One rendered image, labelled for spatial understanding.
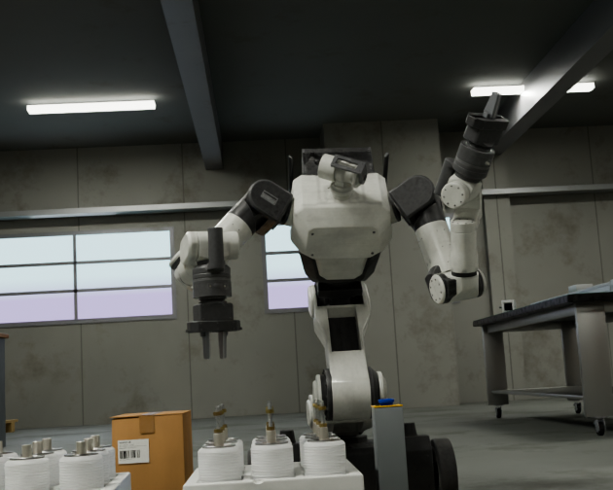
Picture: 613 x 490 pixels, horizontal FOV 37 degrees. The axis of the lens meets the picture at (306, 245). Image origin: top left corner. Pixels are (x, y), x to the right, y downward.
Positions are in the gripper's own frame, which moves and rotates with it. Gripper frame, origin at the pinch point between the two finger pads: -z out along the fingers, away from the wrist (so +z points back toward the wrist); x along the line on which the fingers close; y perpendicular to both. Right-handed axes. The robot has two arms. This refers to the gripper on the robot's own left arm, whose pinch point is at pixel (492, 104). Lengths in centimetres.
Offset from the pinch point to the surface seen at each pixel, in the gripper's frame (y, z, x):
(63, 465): 1, 89, 94
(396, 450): -26, 80, 22
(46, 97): 659, 247, -172
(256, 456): -20, 77, 60
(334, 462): -30, 74, 47
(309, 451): -26, 74, 50
